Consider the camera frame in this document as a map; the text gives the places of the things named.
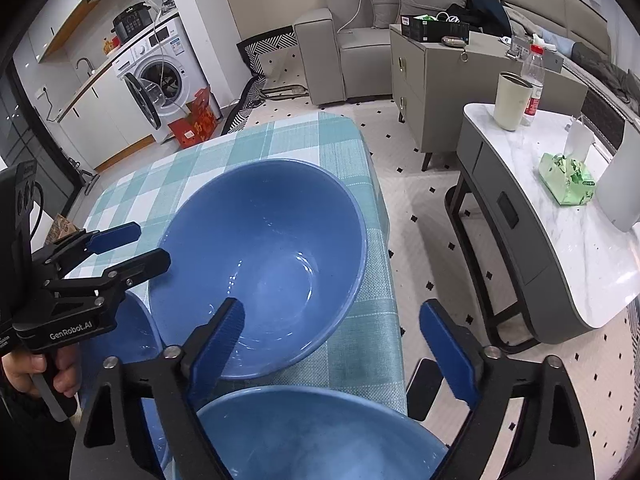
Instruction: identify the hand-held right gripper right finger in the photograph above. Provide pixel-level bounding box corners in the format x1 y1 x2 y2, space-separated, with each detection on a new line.
419 299 596 480

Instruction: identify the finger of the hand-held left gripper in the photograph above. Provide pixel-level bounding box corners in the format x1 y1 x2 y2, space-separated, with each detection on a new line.
42 248 172 311
31 222 142 281

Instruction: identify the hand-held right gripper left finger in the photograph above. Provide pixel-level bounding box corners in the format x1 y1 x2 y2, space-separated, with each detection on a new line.
70 297 246 480

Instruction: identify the blue bowl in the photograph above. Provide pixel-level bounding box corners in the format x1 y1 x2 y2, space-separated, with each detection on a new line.
149 159 368 380
165 385 448 480
75 290 171 471

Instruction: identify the person's left hand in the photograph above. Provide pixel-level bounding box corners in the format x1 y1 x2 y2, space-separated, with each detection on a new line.
0 347 81 401

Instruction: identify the brown patterned box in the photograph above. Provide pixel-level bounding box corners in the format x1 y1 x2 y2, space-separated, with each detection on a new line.
47 212 81 241

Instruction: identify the teal white checkered tablecloth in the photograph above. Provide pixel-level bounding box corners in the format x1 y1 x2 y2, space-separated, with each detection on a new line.
65 110 408 416

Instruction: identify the white kitchen base cabinet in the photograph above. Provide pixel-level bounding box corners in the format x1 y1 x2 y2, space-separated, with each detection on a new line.
50 55 156 171

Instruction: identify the red cardboard box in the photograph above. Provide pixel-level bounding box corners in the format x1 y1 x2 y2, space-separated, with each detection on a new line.
167 87 221 148

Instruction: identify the white marble coffee table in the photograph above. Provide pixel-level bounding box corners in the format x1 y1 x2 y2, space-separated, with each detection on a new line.
445 102 640 356

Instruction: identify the white washing machine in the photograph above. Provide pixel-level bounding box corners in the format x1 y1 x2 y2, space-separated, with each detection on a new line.
116 10 221 145

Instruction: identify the green tissue pack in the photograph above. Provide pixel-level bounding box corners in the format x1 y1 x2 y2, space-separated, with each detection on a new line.
539 152 597 207

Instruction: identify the black pressure cooker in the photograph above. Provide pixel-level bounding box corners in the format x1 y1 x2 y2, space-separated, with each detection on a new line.
111 4 153 38

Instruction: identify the white upper kitchen cabinet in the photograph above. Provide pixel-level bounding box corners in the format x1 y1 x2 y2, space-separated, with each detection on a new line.
30 0 121 63

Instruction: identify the white rug with black pattern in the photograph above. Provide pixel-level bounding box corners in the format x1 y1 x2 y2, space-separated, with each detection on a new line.
220 29 640 480

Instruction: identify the grey side cabinet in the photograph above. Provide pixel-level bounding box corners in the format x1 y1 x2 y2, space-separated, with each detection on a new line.
389 24 588 171

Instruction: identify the white folded card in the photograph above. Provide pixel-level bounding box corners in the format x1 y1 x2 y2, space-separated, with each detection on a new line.
565 116 593 158

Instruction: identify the cream tumbler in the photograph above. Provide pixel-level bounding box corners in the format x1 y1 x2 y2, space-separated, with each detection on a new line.
494 72 535 132

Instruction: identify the grey sofa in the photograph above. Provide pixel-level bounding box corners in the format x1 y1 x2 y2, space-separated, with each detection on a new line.
294 0 613 107

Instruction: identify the clear bottle with red cap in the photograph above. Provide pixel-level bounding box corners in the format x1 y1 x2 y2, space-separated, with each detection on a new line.
520 44 546 127

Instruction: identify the dark grey coat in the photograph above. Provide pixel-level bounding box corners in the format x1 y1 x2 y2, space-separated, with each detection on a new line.
570 42 640 116

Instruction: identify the black box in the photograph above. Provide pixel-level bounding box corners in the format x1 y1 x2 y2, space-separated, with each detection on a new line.
400 14 471 45

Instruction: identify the dark jacket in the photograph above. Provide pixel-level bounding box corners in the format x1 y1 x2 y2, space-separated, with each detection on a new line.
447 0 513 36

